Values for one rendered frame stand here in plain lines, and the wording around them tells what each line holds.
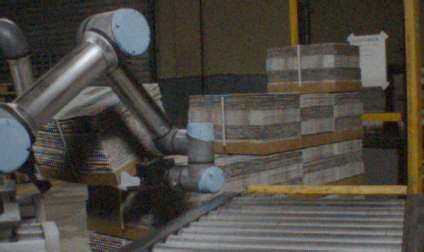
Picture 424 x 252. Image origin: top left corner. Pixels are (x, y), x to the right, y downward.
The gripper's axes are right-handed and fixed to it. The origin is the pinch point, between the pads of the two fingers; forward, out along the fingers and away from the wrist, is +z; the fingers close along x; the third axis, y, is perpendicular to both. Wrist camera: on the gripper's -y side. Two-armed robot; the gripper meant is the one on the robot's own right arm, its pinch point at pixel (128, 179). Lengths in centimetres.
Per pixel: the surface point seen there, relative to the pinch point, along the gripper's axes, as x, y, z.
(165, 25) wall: -582, -61, 509
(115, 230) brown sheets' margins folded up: -1.5, -21.1, 16.5
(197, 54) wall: -576, -109, 456
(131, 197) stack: -5.8, -9.9, 8.3
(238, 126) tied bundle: -66, -9, 6
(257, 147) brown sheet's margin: -63, -17, -3
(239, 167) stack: -46.1, -17.3, -5.9
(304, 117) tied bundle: -97, -18, -5
